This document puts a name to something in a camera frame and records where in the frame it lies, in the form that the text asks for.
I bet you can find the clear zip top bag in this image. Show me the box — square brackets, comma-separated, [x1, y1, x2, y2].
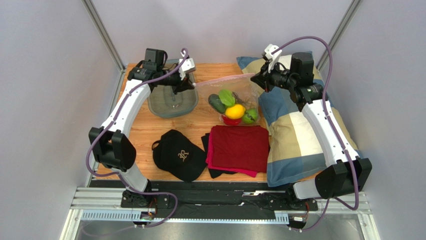
[195, 73, 260, 126]

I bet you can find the dark green avocado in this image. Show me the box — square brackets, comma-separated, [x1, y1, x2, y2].
[207, 94, 227, 114]

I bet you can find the green star fruit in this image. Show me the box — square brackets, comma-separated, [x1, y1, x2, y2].
[218, 89, 236, 108]

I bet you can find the green watermelon toy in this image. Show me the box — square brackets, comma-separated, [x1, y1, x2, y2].
[241, 108, 259, 124]

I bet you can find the yellow lemon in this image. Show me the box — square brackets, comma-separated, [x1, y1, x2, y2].
[224, 103, 246, 120]

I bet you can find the red bell pepper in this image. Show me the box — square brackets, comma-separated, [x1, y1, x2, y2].
[221, 115, 242, 126]

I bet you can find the brown longan bunch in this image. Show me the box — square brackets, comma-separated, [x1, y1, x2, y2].
[232, 92, 256, 110]

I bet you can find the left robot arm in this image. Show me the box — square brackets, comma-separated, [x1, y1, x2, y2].
[86, 48, 196, 208]

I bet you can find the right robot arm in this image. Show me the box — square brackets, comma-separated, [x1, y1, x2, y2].
[251, 51, 372, 211]

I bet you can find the grey plastic food tray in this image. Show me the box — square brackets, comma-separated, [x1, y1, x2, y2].
[142, 57, 198, 119]

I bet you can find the black baseball cap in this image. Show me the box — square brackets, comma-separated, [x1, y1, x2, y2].
[151, 129, 207, 183]

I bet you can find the dark red folded cloth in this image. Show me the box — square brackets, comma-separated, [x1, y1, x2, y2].
[209, 125, 269, 177]

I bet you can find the pink folded cloth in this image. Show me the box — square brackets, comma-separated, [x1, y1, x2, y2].
[205, 136, 258, 178]

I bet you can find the plaid pillow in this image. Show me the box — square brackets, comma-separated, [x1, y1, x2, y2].
[236, 50, 370, 188]

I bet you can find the black folded cloth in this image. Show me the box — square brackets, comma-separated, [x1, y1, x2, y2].
[201, 133, 236, 179]

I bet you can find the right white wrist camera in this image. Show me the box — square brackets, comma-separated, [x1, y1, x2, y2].
[262, 44, 282, 73]

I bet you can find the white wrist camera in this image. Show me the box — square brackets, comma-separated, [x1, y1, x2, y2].
[262, 44, 282, 73]
[178, 58, 196, 81]

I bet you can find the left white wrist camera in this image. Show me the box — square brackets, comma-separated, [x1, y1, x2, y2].
[178, 58, 196, 81]

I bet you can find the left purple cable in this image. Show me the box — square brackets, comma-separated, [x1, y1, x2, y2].
[85, 47, 189, 231]

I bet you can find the purple cable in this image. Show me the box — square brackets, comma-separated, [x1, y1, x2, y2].
[85, 47, 189, 231]
[271, 35, 361, 233]

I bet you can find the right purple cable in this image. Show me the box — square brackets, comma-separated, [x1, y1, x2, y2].
[271, 35, 361, 233]

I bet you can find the left aluminium frame post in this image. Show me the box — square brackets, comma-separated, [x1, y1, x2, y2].
[82, 0, 126, 73]

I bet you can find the aluminium frame post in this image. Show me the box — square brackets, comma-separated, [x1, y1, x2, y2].
[316, 0, 363, 71]
[82, 0, 126, 73]

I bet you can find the right aluminium frame post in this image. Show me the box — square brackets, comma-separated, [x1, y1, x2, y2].
[316, 0, 363, 71]

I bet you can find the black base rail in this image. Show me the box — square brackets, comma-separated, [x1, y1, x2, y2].
[89, 179, 354, 221]

